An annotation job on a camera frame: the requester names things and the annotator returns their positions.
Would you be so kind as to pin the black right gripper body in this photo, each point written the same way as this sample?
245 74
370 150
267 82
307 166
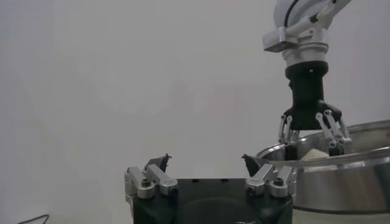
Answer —
306 91

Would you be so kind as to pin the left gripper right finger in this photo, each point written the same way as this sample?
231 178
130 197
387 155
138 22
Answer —
265 179

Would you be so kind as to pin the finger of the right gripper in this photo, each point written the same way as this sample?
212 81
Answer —
288 134
335 131

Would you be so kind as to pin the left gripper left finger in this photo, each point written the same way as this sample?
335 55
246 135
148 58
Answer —
152 179

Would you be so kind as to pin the white steamed baozi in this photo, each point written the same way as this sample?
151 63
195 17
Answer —
315 154

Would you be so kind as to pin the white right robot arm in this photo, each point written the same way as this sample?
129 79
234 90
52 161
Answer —
307 48

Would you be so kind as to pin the stainless steel steamer basket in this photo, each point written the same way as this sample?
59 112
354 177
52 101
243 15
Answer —
335 185

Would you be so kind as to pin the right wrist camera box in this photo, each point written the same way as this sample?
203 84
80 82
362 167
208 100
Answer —
277 41

